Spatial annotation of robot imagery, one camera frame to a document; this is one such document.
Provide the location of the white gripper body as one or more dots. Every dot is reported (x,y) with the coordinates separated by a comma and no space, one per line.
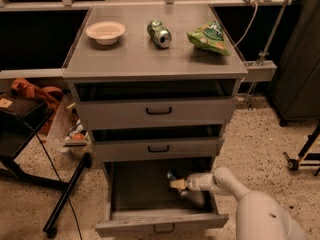
(194,182)

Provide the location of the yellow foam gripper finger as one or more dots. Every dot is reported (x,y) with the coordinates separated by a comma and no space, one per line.
(179,184)

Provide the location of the blue silver redbull can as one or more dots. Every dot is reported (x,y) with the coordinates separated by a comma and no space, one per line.
(171,175)

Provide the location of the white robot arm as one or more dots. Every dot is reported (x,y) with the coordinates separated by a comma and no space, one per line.
(258,215)

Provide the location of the bottom grey drawer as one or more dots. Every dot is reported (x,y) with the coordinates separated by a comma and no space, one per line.
(140,199)

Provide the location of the grey drawer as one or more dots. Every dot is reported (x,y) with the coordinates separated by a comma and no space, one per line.
(120,105)
(136,144)
(140,199)

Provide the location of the middle grey drawer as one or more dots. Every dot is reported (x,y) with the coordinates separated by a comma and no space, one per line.
(136,144)

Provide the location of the top grey drawer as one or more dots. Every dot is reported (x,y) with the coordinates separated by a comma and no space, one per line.
(120,105)

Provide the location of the grey drawer cabinet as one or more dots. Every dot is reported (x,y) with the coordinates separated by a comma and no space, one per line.
(136,58)

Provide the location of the green soda can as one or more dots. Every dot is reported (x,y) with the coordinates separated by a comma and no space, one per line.
(159,34)

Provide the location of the black wheeled tripod base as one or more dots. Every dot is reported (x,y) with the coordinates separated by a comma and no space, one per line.
(306,158)

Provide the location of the clear plastic bag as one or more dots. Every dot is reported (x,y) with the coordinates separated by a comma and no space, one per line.
(64,123)

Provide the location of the metal pole stand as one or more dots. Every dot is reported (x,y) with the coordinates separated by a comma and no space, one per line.
(258,66)

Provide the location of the green chip bag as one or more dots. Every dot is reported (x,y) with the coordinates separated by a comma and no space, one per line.
(210,36)

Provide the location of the orange cloth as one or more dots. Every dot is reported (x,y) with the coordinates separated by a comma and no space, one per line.
(50,94)

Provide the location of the white paper bowl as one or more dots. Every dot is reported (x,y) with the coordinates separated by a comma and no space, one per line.
(106,32)

